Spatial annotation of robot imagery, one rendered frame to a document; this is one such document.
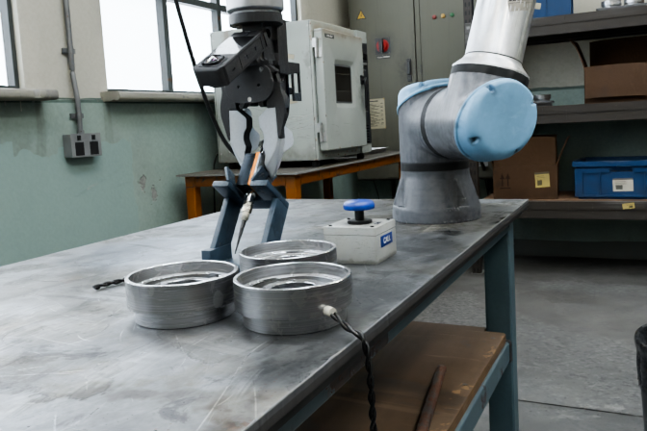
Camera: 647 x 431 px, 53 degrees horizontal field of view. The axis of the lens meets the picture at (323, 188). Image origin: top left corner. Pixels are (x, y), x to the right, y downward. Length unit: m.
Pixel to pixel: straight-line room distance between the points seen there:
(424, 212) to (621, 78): 3.00
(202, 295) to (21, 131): 1.97
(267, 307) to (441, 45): 4.00
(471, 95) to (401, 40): 3.62
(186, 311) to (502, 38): 0.62
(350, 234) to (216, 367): 0.35
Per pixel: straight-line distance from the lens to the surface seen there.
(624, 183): 4.06
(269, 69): 0.84
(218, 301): 0.60
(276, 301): 0.54
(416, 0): 4.57
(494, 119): 0.95
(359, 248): 0.80
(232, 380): 0.47
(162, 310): 0.59
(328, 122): 2.90
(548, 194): 4.09
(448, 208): 1.07
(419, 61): 4.52
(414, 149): 1.09
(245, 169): 0.85
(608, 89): 3.99
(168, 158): 3.06
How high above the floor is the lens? 0.97
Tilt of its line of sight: 6 degrees down
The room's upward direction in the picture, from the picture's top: 3 degrees counter-clockwise
